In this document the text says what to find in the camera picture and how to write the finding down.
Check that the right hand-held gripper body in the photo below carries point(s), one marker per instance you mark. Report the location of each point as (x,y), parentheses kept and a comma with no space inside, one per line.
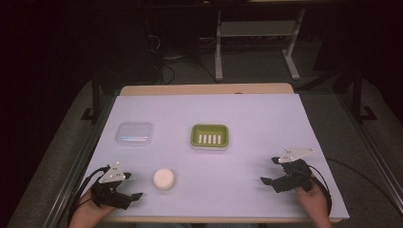
(293,172)

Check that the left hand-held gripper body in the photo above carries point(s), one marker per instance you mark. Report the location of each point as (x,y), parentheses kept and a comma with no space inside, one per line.
(111,193)

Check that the white round soap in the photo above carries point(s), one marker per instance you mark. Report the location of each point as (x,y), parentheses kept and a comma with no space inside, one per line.
(164,179)

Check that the green soap dish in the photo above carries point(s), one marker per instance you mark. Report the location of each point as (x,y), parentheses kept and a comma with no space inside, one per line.
(209,136)

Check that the person's left hand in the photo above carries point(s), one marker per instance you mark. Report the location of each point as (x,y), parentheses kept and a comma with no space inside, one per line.
(90,210)

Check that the person's right hand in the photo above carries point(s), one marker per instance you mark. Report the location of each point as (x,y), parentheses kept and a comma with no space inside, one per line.
(312,201)

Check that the clear plastic lid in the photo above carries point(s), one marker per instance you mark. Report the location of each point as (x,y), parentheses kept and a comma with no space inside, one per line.
(134,134)

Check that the white table cover sheet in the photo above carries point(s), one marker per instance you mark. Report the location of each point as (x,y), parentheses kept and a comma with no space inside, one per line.
(221,177)

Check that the black metal stand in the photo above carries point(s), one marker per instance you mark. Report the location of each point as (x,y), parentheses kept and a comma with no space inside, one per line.
(358,95)
(95,101)

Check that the aluminium rail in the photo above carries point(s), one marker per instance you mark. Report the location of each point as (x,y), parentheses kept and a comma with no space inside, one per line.
(375,158)
(74,171)

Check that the white metal desk frame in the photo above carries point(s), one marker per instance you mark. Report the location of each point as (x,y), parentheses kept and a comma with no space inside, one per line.
(256,28)

